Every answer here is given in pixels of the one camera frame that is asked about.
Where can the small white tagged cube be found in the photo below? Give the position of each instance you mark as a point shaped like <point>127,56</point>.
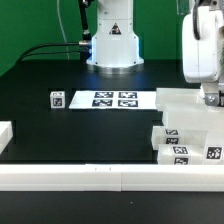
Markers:
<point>57,99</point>

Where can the white flat tagged sheet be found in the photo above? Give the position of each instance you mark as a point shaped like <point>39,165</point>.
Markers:
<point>130,100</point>

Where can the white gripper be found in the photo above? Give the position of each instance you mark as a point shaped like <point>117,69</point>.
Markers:
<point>203,59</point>

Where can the white chair back pieces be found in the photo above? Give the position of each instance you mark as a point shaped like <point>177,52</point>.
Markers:
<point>185,109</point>

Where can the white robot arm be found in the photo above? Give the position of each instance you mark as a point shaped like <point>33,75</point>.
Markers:
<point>115,46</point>

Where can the white U-shaped fence wall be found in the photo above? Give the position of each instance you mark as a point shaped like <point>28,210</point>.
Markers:
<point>110,177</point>

